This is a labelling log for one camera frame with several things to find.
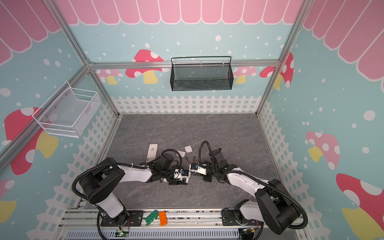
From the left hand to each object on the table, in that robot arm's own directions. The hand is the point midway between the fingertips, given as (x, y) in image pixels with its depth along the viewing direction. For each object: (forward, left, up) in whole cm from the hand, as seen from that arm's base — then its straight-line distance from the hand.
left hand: (185, 178), depth 88 cm
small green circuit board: (-27, +30, -2) cm, 41 cm away
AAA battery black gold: (+2, -2, +18) cm, 18 cm away
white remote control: (-5, +2, +16) cm, 17 cm away
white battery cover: (+20, -1, +1) cm, 20 cm away
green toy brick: (-20, +15, +2) cm, 25 cm away
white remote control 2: (+16, +23, +2) cm, 28 cm away
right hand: (+3, -6, +6) cm, 9 cm away
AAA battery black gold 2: (+12, -4, +1) cm, 13 cm away
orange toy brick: (-21, +9, +1) cm, 23 cm away
